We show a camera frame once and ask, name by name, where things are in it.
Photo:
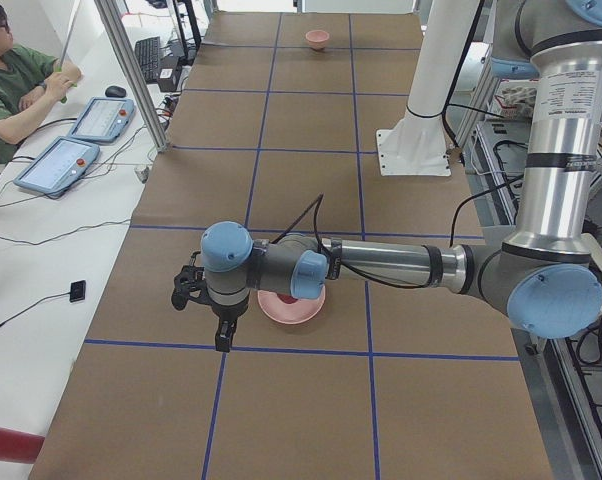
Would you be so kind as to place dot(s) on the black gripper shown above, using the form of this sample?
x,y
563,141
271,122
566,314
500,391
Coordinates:
x,y
225,314

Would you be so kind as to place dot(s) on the red apple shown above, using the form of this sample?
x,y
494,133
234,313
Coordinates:
x,y
287,299

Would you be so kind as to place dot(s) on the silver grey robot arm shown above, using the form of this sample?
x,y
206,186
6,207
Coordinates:
x,y
539,276

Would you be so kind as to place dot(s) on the pink plate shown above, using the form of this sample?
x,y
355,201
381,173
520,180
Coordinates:
x,y
290,314

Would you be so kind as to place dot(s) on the pink bowl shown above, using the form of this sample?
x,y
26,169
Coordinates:
x,y
317,39

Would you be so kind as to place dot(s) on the small black square device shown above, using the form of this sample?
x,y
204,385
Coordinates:
x,y
77,291

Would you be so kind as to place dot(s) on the blue teach pendant near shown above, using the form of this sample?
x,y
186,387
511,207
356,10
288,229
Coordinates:
x,y
64,162

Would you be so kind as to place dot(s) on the blue teach pendant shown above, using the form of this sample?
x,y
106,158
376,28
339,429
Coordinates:
x,y
64,162
103,120

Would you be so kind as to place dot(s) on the blue teach pendant far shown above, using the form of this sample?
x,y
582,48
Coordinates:
x,y
103,120

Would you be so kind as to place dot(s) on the red fire extinguisher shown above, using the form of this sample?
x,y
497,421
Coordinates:
x,y
19,447

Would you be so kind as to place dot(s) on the black computer mouse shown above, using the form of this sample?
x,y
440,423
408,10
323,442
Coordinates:
x,y
115,92

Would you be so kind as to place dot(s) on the black keyboard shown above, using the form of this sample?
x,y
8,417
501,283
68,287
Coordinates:
x,y
148,55

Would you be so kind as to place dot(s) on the person in green shirt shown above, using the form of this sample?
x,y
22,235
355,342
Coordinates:
x,y
31,84

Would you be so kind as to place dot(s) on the white camera mast with base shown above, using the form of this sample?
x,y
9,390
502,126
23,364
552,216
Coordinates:
x,y
416,145

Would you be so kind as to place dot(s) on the aluminium frame post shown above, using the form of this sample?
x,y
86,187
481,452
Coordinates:
x,y
123,50

